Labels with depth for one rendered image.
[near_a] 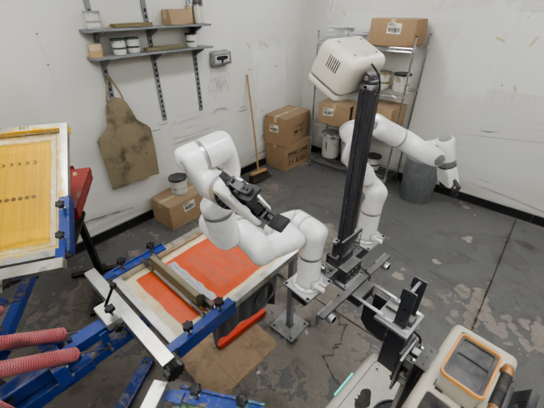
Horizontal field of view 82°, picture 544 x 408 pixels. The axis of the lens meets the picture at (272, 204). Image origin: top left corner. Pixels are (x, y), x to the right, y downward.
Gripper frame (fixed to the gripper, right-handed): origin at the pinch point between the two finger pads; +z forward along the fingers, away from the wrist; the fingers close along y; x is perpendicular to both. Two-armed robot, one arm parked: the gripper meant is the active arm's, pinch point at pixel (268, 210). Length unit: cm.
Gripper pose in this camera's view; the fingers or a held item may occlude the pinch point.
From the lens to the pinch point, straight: 56.1
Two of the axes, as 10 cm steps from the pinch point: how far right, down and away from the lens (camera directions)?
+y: -5.7, -6.0, -5.7
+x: 6.1, -7.7, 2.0
